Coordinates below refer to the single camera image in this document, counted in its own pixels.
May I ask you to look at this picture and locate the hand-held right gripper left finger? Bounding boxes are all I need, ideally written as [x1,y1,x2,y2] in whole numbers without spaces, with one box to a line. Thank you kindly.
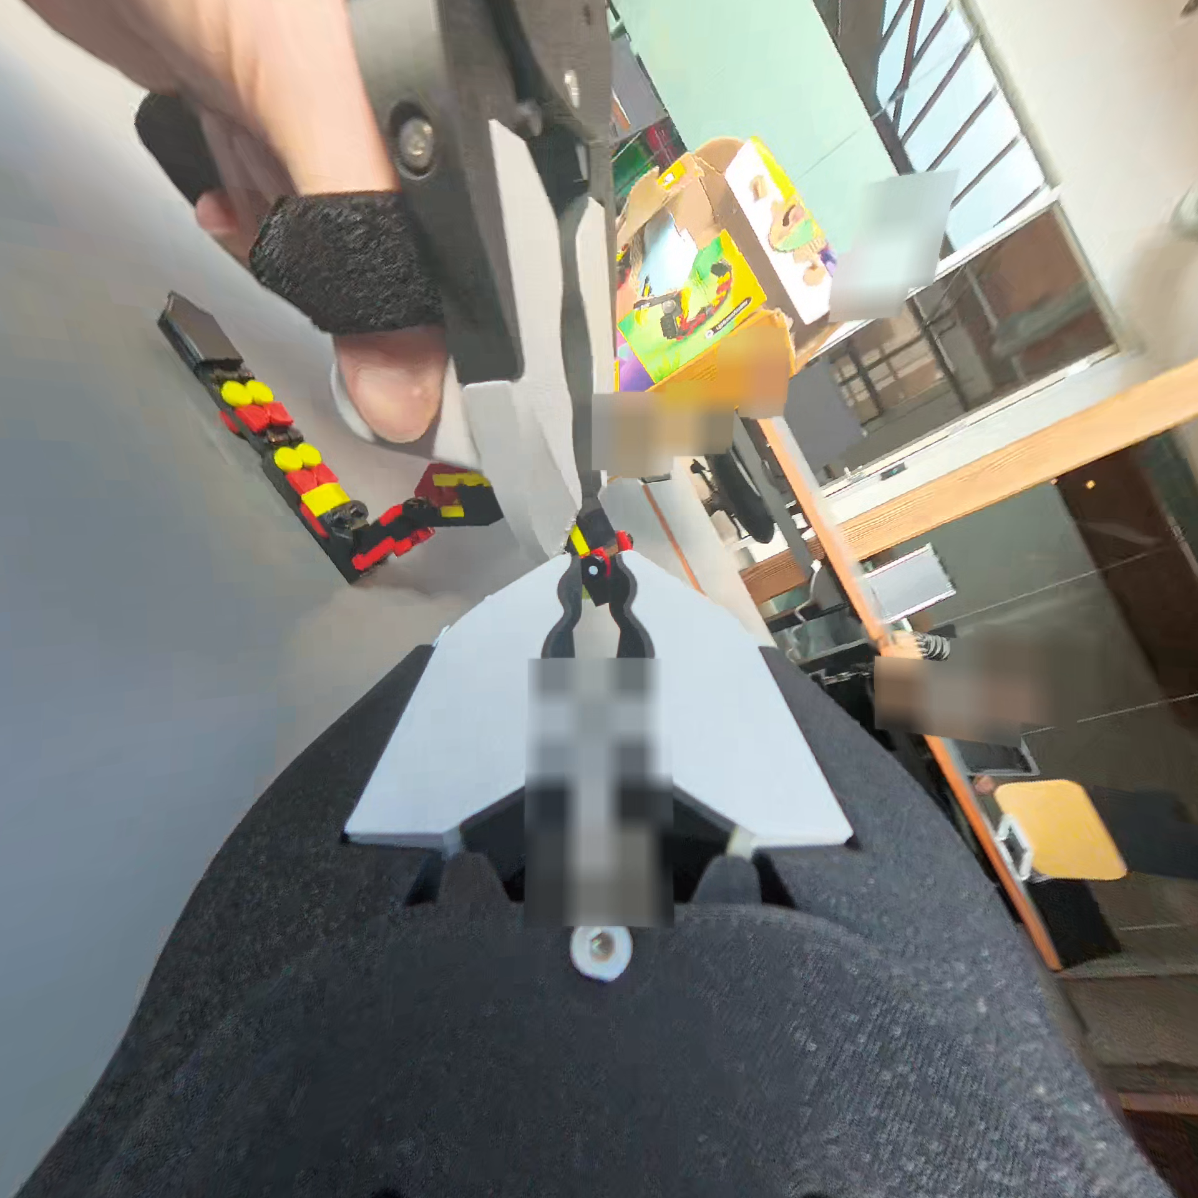
[347,556,575,840]

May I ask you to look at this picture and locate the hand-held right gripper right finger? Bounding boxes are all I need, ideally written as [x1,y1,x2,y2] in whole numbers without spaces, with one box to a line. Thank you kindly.
[615,543,855,844]

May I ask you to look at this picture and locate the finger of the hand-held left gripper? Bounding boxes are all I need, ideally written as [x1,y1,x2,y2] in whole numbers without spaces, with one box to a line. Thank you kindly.
[568,184,624,516]
[460,202,588,563]

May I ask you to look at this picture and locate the small red black lego assembly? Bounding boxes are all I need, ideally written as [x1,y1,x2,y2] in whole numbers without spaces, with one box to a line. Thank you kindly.
[568,502,638,605]

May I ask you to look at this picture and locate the colourful cardboard lego box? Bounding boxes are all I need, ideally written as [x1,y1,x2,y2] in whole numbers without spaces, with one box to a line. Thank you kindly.
[615,135,839,398]

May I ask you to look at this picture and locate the long black studded lego strip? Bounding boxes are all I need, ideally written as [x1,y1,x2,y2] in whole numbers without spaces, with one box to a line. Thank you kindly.
[160,291,375,585]

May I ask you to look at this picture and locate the person's left hand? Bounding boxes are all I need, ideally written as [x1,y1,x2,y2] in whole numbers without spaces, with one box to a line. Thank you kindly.
[29,0,455,446]

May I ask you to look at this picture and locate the wooden seat chair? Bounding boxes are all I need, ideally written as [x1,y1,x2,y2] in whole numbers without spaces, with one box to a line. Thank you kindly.
[989,777,1130,884]

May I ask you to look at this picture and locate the white framed window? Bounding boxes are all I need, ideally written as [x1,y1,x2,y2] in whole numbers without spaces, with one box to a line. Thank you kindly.
[825,197,1124,441]

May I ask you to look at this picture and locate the light wooden beam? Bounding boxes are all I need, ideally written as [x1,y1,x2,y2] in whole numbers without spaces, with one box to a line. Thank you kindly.
[825,356,1198,563]

